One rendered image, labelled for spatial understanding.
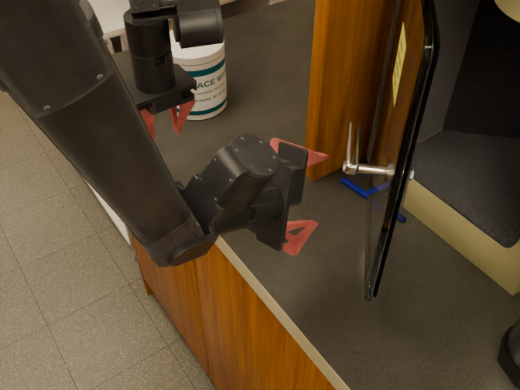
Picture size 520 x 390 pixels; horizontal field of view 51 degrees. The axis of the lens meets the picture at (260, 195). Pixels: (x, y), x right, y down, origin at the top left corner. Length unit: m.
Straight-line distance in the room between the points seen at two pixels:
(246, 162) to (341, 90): 0.40
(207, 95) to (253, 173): 0.59
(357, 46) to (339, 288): 0.38
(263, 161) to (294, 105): 0.64
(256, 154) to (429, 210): 0.45
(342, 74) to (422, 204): 0.25
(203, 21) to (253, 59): 0.61
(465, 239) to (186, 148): 0.54
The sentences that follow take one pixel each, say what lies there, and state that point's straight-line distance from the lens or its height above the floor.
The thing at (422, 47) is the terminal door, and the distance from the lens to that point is 0.51.
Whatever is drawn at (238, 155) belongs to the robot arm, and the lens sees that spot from 0.54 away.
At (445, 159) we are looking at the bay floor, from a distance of 0.98.
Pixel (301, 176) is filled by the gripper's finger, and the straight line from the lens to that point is 0.65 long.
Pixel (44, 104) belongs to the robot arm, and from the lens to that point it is 0.25.
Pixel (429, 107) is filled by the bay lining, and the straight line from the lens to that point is 0.97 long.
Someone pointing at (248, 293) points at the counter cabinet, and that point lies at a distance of 1.01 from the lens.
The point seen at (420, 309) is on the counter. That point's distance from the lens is 0.85.
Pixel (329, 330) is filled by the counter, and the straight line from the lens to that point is 0.80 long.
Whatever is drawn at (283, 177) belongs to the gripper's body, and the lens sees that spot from 0.65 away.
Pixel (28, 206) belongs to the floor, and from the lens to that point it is 2.47.
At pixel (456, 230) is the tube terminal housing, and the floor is 0.98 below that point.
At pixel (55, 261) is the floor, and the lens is 2.21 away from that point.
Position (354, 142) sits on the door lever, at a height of 1.21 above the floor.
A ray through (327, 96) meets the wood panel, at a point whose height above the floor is 1.12.
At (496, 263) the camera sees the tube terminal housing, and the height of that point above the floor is 0.98.
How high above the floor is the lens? 1.62
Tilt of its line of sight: 44 degrees down
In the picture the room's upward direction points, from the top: straight up
